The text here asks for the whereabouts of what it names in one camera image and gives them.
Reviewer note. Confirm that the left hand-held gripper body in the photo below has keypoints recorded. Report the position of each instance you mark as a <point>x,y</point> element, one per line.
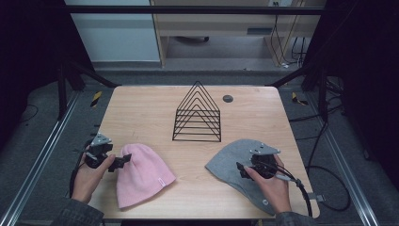
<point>98,153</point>

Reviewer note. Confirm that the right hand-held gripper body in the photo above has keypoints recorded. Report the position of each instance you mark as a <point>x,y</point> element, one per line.
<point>264,163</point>

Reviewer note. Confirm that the grey cap with ear flaps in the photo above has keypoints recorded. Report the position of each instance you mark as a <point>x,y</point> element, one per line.
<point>229,160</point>

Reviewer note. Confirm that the pink knit beanie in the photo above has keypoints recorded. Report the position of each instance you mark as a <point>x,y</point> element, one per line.
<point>141,175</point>

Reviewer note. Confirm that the person's left hand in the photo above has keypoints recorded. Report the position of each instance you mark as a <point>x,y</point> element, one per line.
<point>87,182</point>

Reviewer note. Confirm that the person's right hand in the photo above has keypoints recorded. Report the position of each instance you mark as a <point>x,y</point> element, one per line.
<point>276,191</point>

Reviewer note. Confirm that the dark round table grommet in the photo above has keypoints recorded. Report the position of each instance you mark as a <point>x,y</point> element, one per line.
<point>228,99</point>

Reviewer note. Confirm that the white cabinet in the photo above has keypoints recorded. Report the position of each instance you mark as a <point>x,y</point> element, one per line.
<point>116,37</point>

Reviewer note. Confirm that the dark curtain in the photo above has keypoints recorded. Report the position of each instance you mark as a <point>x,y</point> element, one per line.
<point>31,47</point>
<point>367,62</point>

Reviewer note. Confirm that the aluminium floor rail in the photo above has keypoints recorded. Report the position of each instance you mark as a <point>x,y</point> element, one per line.
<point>40,160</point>
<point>345,166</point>

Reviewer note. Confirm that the grey metal table bracket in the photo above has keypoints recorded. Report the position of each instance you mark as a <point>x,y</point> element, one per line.
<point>317,197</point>

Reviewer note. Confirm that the black frame strut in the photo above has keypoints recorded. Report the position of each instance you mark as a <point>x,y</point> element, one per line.
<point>61,91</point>
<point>323,94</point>

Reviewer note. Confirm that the black horizontal frame bar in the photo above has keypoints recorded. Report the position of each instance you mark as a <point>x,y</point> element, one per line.
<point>188,10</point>

